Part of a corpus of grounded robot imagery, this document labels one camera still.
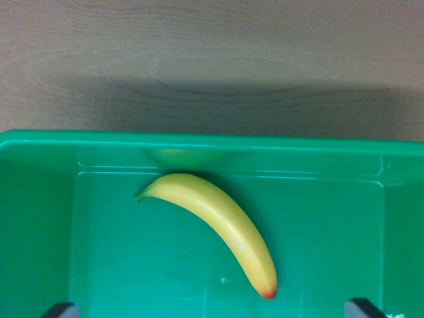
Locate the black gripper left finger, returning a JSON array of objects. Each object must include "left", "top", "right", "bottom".
[{"left": 40, "top": 301, "right": 81, "bottom": 318}]

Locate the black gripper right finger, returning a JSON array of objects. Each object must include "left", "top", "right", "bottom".
[{"left": 343, "top": 297, "right": 388, "bottom": 318}]

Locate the yellow plastic banana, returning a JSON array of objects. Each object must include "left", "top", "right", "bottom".
[{"left": 133, "top": 172, "right": 278, "bottom": 301}]

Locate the green plastic bin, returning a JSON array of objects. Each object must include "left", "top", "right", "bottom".
[{"left": 0, "top": 129, "right": 424, "bottom": 318}]

